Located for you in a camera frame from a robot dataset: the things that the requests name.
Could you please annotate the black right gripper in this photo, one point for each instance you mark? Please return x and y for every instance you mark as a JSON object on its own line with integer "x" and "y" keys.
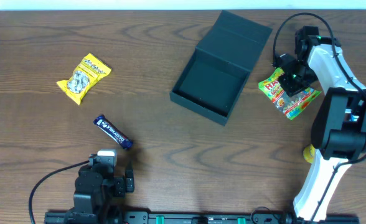
{"x": 294, "y": 86}

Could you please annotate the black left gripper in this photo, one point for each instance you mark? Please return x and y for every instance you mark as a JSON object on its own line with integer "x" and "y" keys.
{"x": 119, "y": 185}

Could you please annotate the Haribo worms candy bag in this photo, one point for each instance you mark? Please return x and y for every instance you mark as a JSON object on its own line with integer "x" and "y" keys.
{"x": 290, "y": 106}

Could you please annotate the yellow Mentos bottle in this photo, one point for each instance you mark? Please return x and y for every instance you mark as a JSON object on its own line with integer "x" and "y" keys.
{"x": 308, "y": 153}

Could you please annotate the dark green box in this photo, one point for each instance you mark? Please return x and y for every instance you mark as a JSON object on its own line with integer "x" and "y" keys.
{"x": 219, "y": 68}

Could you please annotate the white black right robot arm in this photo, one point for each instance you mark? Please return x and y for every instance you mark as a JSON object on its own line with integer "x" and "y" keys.
{"x": 338, "y": 132}

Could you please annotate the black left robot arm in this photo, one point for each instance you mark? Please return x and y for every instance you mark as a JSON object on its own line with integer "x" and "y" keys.
{"x": 95, "y": 188}

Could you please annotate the blue Dairy Milk chocolate bar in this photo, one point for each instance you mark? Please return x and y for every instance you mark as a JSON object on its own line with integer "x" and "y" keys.
{"x": 113, "y": 132}

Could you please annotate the yellow snack bag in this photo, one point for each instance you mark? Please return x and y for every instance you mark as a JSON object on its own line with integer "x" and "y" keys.
{"x": 87, "y": 74}

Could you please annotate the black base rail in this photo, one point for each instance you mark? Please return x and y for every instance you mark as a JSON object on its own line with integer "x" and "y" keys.
{"x": 175, "y": 218}

